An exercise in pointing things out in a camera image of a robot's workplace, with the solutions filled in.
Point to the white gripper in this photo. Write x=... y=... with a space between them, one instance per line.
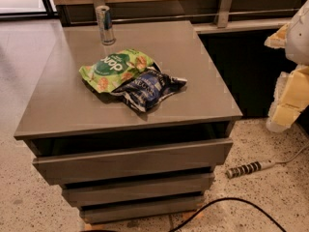
x=298 y=39

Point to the blue chip bag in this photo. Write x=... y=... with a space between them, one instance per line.
x=148 y=90

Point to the green chip bag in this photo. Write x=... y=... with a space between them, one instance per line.
x=115 y=69

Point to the white power strip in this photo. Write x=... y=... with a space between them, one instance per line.
x=259 y=165

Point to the silver blue drink can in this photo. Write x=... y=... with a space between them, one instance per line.
x=105 y=24

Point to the grey drawer cabinet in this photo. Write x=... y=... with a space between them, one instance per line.
x=64 y=117

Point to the middle grey drawer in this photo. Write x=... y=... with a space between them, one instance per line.
x=127 y=191

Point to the grey drawer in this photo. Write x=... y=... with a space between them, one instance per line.
x=127 y=191
x=143 y=209
x=79 y=168

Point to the bottom grey drawer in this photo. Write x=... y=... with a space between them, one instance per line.
x=143 y=209

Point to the top grey drawer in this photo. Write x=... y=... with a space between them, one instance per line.
x=79 y=168

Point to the right metal bracket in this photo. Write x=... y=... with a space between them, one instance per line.
x=222 y=15

